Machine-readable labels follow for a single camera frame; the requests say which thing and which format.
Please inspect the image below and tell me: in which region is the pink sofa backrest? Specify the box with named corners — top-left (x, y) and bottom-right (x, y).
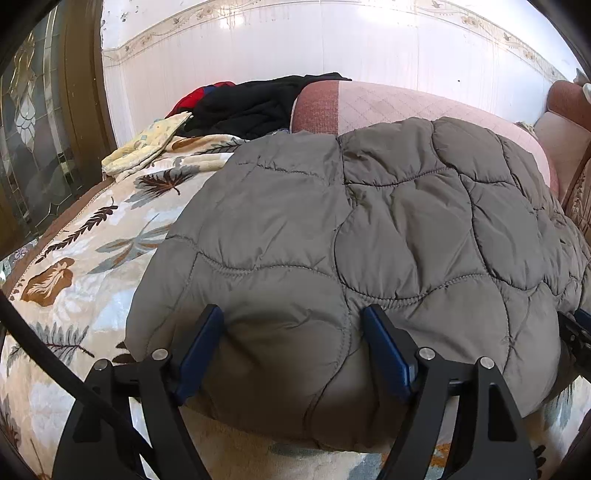
top-left (290, 79), bottom-right (559, 195)

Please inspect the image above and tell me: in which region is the grey quilted jacket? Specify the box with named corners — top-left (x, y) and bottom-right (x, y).
top-left (124, 116), bottom-right (591, 455)

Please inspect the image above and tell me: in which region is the red garment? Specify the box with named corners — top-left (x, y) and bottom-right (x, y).
top-left (165, 85), bottom-right (206, 118)

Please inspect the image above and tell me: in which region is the pink armchair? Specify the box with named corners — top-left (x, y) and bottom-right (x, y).
top-left (533, 79), bottom-right (591, 232)

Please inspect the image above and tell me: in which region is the brown stained glass door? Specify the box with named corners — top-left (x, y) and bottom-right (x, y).
top-left (0, 0), bottom-right (116, 259)

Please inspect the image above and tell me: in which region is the leaf print blanket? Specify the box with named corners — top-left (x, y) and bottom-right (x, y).
top-left (0, 134), bottom-right (591, 480)

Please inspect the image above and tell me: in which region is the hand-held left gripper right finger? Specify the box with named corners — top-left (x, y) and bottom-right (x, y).
top-left (361, 304), bottom-right (539, 480)

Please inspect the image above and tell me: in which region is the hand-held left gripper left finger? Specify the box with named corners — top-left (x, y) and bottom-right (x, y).
top-left (51, 304), bottom-right (225, 480)

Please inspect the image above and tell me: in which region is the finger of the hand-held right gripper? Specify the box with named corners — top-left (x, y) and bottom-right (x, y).
top-left (556, 309), bottom-right (591, 365)

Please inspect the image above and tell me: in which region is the black cable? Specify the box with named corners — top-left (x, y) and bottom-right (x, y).
top-left (0, 291), bottom-right (153, 472)

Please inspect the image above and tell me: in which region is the black garment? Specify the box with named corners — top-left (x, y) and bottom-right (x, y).
top-left (178, 72), bottom-right (352, 139)

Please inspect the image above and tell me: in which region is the yellow printed cloth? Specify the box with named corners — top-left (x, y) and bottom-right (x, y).
top-left (102, 111), bottom-right (194, 176)

